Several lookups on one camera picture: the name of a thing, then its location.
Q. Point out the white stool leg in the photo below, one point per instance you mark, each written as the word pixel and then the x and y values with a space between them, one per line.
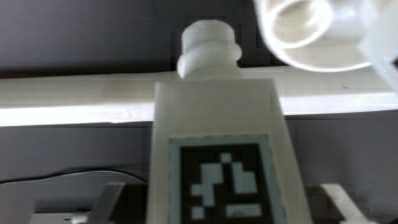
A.
pixel 379 43
pixel 224 178

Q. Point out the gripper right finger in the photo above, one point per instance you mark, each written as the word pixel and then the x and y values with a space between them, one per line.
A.
pixel 345 205

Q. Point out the white round stool seat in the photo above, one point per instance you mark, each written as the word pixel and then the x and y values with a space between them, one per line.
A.
pixel 313 30

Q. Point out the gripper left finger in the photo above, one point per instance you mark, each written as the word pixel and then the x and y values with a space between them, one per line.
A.
pixel 100 213

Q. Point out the white front fence rail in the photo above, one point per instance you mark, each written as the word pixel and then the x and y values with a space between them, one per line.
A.
pixel 110 98

